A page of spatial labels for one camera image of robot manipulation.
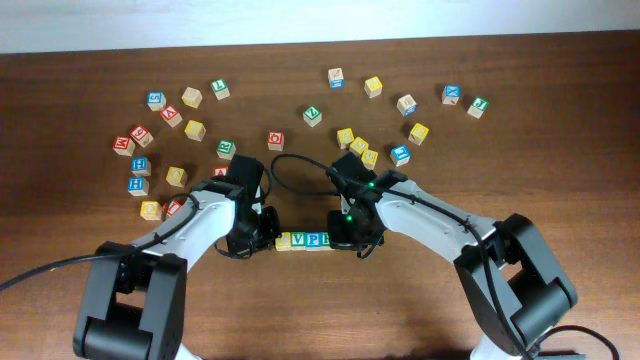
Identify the blue-sided wooden block top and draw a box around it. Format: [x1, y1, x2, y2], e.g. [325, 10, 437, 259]
[328, 68, 344, 89]

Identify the yellow block cluster middle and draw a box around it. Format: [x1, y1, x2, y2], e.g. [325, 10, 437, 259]
[349, 137, 369, 158]

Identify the blue H block lower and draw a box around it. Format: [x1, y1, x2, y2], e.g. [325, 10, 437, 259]
[127, 177, 149, 196]

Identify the yellow G block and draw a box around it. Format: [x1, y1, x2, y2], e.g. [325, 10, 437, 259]
[184, 120, 206, 142]

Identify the green R block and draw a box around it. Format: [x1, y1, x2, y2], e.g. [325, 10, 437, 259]
[321, 232, 331, 250]
[216, 140, 236, 160]

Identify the green J block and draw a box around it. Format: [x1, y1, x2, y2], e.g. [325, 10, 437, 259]
[467, 97, 489, 119]

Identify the blue S block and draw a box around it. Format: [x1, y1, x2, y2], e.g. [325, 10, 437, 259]
[146, 91, 167, 112]

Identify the plain wooden block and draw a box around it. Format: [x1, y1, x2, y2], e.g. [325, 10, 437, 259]
[182, 87, 203, 109]

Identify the yellow block cluster left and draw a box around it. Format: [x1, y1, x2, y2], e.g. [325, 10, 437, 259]
[336, 128, 354, 149]

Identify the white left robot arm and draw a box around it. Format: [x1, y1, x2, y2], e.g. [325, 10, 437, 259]
[73, 155, 281, 360]

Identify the green V block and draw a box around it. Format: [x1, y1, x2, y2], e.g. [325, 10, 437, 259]
[291, 232, 306, 251]

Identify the red 6 block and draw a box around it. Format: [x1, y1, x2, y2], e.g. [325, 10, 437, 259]
[130, 125, 153, 147]

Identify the red Q block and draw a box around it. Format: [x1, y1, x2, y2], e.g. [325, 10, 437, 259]
[267, 131, 284, 151]

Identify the yellow block top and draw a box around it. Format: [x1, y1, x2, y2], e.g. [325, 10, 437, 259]
[364, 76, 383, 98]

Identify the blue D wooden block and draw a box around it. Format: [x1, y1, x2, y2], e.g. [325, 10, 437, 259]
[396, 94, 417, 116]

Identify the yellow o block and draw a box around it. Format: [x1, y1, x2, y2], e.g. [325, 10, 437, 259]
[165, 166, 188, 187]
[140, 201, 163, 221]

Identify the red I block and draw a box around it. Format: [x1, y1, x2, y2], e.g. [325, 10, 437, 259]
[162, 200, 182, 219]

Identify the yellow O block lower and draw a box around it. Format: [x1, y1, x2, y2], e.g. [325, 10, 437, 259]
[140, 201, 163, 221]

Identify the yellow O block upper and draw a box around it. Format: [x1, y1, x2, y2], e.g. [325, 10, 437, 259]
[165, 166, 188, 187]

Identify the red M block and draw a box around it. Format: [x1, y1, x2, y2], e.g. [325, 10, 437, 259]
[113, 136, 135, 156]

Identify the blue H block upper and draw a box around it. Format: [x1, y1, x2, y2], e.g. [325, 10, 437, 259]
[131, 157, 151, 177]

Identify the blue I block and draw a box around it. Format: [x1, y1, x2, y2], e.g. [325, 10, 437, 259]
[390, 145, 411, 167]

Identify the yellow block cluster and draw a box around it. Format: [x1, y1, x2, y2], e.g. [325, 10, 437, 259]
[361, 149, 379, 170]
[349, 137, 369, 158]
[336, 128, 354, 149]

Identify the blue h block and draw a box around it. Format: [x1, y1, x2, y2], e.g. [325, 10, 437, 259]
[131, 157, 151, 177]
[127, 177, 149, 196]

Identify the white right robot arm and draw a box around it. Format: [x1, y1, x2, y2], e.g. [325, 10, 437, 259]
[326, 153, 578, 359]

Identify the red A block lower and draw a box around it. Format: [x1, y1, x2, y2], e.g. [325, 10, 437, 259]
[213, 166, 228, 177]

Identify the blue P block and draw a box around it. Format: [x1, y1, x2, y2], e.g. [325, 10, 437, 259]
[305, 232, 322, 251]

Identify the green Z block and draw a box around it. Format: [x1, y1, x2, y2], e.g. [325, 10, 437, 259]
[303, 106, 322, 127]

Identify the red a block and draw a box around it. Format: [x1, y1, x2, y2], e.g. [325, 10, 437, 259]
[213, 166, 228, 177]
[160, 104, 183, 128]

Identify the blue X block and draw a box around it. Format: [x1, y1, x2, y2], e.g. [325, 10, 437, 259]
[442, 84, 461, 105]

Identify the red A block upper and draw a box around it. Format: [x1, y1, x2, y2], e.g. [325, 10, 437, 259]
[160, 104, 183, 128]

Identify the yellow block cluster lower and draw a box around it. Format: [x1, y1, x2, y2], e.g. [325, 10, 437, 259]
[361, 149, 379, 170]

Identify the yellow C block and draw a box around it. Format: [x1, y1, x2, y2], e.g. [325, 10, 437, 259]
[275, 232, 292, 252]

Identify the green L block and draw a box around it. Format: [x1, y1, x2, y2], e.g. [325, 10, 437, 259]
[211, 78, 230, 100]

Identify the yellow block right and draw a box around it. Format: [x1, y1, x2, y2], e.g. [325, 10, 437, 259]
[408, 123, 429, 145]

